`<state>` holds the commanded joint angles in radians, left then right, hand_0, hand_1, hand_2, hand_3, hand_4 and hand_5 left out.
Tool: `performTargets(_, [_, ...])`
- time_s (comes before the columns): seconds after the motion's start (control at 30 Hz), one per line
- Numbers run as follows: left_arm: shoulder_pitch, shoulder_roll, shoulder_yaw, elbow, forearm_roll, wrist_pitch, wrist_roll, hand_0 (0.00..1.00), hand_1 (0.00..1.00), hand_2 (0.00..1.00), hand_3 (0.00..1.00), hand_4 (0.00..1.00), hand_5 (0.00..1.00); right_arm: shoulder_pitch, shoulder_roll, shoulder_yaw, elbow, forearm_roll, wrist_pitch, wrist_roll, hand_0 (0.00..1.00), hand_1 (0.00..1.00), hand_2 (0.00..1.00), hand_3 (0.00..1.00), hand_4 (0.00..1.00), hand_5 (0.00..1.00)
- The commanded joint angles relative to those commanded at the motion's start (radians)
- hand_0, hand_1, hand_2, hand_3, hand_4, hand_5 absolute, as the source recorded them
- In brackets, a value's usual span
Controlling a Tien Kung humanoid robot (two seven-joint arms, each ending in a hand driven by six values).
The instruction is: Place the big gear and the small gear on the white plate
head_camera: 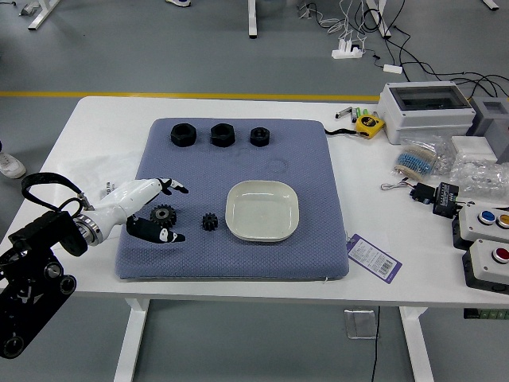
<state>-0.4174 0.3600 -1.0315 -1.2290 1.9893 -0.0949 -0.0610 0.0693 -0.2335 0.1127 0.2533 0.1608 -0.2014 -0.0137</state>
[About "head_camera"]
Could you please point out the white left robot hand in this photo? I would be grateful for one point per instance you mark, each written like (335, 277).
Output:
(119, 199)

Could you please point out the big black gear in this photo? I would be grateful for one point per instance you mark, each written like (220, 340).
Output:
(162, 214)

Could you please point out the small black gear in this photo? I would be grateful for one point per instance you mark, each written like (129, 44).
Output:
(210, 222)

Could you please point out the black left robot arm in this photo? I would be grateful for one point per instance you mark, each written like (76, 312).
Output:
(32, 238)

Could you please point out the big black hex nut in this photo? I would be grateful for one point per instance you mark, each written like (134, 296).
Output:
(183, 136)
(222, 136)

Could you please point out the small black round nut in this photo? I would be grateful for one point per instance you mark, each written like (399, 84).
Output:
(260, 137)

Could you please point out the blue yellow button box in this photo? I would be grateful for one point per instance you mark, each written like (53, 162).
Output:
(477, 228)

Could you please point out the red button box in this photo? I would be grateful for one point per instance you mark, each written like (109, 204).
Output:
(485, 266)

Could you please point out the blue-grey cushion mat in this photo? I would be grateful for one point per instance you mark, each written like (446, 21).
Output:
(199, 171)

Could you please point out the person's white shoe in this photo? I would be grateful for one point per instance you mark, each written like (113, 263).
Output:
(179, 2)
(10, 166)

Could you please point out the white table leg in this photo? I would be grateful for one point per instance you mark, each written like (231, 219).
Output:
(417, 346)
(131, 342)

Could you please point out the white square dish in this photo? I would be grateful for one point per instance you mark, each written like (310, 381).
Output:
(262, 215)

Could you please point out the white background table foot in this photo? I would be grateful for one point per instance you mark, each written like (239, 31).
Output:
(253, 20)
(41, 16)
(381, 20)
(491, 4)

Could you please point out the silver usb stick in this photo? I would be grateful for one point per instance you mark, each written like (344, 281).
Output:
(344, 113)

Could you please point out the green white batteries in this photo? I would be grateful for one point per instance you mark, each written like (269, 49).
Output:
(359, 113)

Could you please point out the purple paper tag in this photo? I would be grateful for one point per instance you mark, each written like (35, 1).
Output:
(374, 258)

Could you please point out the white power strip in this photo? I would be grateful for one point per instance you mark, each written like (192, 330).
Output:
(346, 53)

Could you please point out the silver floor plate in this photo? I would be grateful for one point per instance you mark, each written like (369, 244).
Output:
(361, 324)

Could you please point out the bag of blue resistors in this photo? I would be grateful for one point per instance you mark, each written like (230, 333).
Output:
(417, 159)

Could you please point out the small white adapter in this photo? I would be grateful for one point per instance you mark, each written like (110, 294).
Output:
(392, 68)

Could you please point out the small black servo module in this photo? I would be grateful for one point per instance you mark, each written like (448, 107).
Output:
(422, 194)

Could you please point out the black electronic module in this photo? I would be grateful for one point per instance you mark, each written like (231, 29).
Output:
(446, 199)

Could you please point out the white foam block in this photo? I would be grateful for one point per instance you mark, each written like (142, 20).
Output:
(473, 147)

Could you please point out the clear plastic parts bag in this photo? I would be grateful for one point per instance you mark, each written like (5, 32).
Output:
(481, 177)

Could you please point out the black green desk controller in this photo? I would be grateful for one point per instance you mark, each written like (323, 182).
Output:
(485, 314)

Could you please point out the grey block with square hole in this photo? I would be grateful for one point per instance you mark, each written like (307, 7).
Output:
(497, 127)

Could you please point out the grey enclosure with clear lid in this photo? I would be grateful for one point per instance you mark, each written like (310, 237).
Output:
(425, 119)

